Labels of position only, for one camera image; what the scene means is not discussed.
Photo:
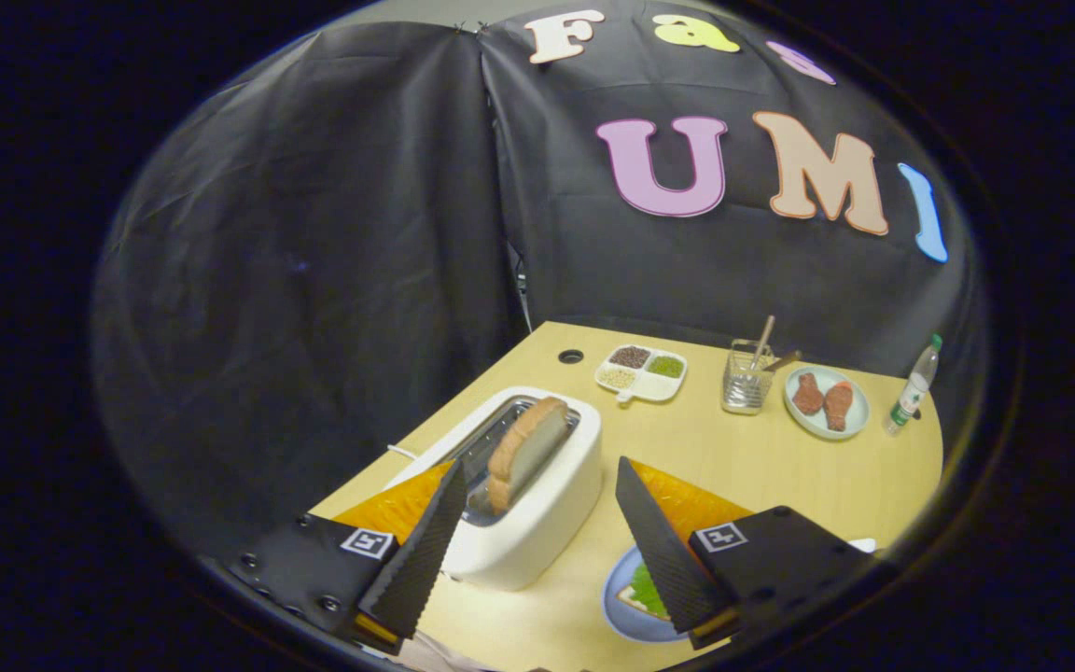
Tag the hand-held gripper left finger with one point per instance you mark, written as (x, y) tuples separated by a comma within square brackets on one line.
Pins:
[(425, 551)]

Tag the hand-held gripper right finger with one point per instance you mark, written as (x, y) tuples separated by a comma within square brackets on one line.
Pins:
[(659, 551)]

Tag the green lettuce leaf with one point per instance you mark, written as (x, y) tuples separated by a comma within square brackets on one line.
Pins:
[(649, 590)]

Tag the toasted bread slice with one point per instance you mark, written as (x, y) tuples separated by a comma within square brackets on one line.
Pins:
[(528, 453)]

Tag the blue round plate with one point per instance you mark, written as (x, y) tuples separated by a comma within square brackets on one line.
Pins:
[(617, 607)]

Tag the white toaster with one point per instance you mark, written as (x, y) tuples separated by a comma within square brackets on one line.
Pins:
[(537, 523)]

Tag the white divided condiment dish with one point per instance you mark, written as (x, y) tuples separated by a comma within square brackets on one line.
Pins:
[(640, 384)]

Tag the white square plate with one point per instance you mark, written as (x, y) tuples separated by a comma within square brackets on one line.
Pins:
[(862, 545)]

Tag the brown meat patty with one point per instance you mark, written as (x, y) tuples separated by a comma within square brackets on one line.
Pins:
[(838, 405), (807, 393)]

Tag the brown wooden spoon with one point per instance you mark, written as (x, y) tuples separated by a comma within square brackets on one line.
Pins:
[(785, 359)]

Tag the pale wooden stick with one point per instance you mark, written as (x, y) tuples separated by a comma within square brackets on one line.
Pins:
[(763, 341)]

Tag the pale green round plate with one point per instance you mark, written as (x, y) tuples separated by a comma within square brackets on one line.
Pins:
[(859, 411)]

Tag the clear plastic water bottle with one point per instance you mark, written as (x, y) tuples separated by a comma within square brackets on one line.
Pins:
[(911, 392)]

